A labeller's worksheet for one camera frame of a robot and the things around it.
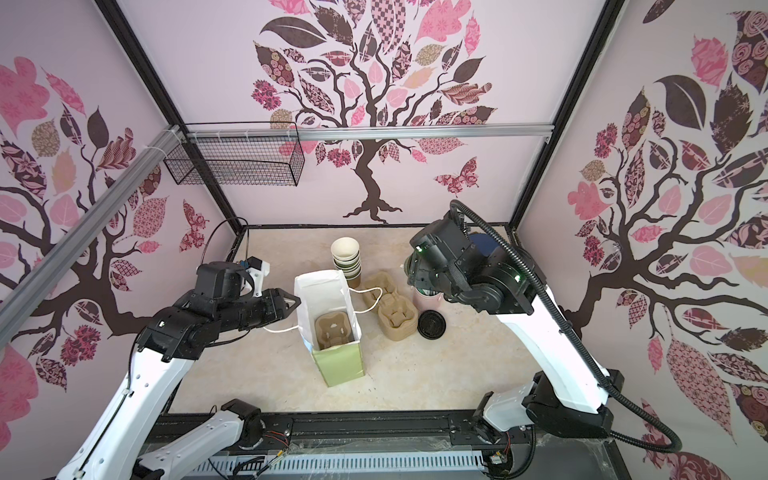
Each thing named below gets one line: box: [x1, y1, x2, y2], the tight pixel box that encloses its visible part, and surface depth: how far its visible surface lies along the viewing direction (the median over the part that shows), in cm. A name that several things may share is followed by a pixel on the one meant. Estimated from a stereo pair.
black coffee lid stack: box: [417, 309, 447, 340], surface depth 93 cm
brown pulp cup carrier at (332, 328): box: [314, 311, 354, 350], surface depth 92 cm
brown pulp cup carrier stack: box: [362, 271, 419, 341], surface depth 88 cm
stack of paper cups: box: [331, 236, 363, 289], surface depth 92 cm
